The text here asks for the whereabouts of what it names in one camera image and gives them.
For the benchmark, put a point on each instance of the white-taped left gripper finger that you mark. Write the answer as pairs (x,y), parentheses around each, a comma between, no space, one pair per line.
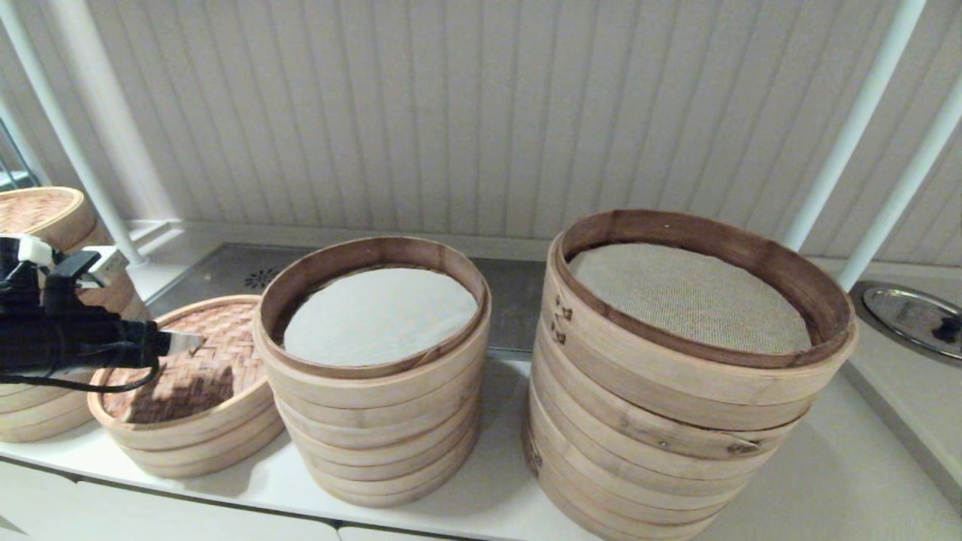
(183,348)
(184,339)

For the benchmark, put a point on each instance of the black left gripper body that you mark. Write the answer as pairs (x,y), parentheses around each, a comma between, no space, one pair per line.
(83,342)

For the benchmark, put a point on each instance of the woven bamboo steamer lid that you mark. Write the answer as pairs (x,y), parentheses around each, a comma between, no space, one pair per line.
(37,210)
(218,376)

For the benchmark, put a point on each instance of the white round steamer liner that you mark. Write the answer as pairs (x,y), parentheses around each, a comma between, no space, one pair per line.
(383,315)

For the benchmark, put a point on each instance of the large bamboo steamer basket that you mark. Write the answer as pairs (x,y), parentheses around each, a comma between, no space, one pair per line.
(560,511)
(676,451)
(661,530)
(676,391)
(661,500)

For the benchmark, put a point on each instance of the tan mesh steamer liner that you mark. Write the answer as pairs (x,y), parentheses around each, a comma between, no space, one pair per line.
(691,297)

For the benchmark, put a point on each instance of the stainless steel round lid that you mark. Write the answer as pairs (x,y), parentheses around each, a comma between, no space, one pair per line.
(902,312)

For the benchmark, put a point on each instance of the white square connector block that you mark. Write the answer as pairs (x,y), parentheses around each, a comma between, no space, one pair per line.
(36,249)

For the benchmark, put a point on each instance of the white cabinet front panel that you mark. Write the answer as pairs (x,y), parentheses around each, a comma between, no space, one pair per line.
(210,526)
(22,496)

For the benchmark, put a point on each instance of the white metal pole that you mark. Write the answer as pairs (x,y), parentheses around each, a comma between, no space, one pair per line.
(849,128)
(902,195)
(68,143)

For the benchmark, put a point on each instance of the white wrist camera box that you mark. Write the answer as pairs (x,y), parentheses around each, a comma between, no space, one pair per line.
(109,263)

